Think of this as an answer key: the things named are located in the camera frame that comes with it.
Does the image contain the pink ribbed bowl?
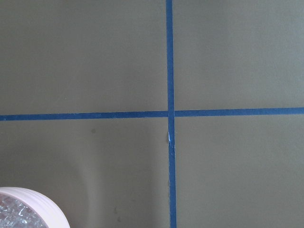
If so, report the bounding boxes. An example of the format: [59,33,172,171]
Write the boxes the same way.
[0,187,70,228]

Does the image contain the clear ice cube pile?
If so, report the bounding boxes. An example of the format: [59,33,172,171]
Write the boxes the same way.
[0,195,47,228]

